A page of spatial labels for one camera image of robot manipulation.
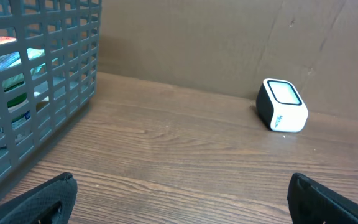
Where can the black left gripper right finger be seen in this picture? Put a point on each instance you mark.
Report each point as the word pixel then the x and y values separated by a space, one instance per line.
pixel 311 202

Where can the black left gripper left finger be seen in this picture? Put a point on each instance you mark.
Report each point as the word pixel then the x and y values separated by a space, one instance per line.
pixel 50 202

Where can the teal orange snack packet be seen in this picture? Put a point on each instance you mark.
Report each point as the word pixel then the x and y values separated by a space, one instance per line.
pixel 13 59

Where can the white barcode scanner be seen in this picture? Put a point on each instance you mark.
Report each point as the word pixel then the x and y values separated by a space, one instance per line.
pixel 280 107

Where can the grey plastic mesh basket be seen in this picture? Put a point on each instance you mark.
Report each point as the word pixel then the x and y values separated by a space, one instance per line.
pixel 68 31

